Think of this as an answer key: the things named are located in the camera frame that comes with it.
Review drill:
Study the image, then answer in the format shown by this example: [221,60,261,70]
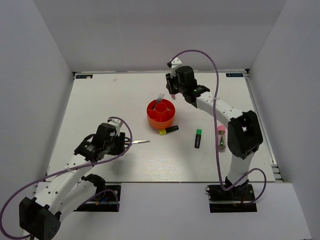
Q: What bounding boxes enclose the blue gel pen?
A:
[155,93,165,105]

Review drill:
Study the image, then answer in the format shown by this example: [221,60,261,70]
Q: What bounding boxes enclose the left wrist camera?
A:
[107,118,123,132]

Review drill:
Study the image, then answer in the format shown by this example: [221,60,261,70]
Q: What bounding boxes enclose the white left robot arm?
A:
[19,118,125,240]

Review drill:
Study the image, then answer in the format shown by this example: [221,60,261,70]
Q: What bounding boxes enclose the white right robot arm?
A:
[165,63,263,200]

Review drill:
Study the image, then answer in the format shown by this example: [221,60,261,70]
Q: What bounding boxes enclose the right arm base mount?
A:
[205,184,258,213]

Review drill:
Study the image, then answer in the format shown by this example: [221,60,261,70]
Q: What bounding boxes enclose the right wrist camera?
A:
[166,57,183,75]

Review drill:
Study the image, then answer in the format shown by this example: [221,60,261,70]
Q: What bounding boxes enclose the green black highlighter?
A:
[194,129,202,149]

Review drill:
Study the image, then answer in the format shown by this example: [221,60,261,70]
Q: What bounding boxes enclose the black handled scissors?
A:
[124,138,150,148]

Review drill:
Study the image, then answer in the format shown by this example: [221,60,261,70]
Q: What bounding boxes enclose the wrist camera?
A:
[107,118,123,132]
[166,57,183,75]

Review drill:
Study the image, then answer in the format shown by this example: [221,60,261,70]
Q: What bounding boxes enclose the corner table label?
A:
[225,73,244,78]
[75,74,93,79]

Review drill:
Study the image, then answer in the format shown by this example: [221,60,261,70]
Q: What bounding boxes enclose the left corner table label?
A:
[75,74,93,79]

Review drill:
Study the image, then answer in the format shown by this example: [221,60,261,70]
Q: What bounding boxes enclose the yellow black highlighter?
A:
[159,125,179,136]

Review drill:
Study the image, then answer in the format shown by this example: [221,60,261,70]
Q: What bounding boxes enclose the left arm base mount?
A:
[74,185,122,213]

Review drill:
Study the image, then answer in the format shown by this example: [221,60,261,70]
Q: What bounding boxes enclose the right corner table label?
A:
[225,73,244,78]

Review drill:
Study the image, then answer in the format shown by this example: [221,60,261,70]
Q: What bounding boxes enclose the pink capped clear tube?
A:
[217,124,227,151]

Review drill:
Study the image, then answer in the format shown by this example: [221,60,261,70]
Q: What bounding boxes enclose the orange round desk organizer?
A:
[146,99,176,130]

